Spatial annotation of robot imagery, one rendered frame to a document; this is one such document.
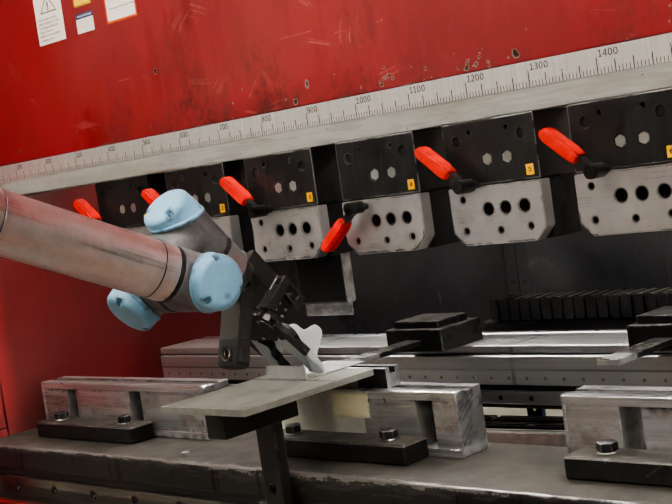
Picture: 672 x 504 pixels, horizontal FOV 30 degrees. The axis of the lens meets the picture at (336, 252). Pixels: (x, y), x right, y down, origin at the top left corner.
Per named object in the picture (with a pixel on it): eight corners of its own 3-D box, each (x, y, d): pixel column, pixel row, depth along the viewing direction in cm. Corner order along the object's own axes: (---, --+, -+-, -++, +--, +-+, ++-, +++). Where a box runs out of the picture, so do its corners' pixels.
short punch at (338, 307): (303, 317, 197) (294, 257, 196) (312, 315, 199) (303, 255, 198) (349, 315, 190) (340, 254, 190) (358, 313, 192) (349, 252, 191)
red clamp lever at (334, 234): (315, 247, 182) (346, 200, 177) (334, 243, 185) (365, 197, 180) (322, 256, 182) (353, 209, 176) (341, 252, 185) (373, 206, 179)
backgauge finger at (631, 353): (571, 374, 169) (566, 337, 168) (666, 336, 187) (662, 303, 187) (650, 375, 160) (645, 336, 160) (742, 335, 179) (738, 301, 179)
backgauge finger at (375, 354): (326, 371, 201) (322, 340, 201) (429, 339, 219) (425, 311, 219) (382, 371, 193) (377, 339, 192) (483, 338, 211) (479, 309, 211)
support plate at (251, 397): (161, 413, 181) (160, 406, 181) (290, 374, 200) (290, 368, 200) (244, 417, 169) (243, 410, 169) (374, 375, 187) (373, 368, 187)
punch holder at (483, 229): (455, 247, 170) (438, 126, 169) (492, 238, 176) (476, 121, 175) (548, 240, 159) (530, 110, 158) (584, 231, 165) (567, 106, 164)
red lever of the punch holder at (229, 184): (218, 175, 195) (256, 211, 190) (237, 172, 198) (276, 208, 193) (214, 184, 196) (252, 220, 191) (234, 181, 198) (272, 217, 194)
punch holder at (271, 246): (256, 262, 197) (241, 158, 196) (295, 254, 204) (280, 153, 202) (324, 257, 187) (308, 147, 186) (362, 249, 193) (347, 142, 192)
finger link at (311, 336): (346, 344, 190) (302, 307, 187) (329, 375, 187) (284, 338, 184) (335, 347, 192) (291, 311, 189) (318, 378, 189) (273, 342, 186)
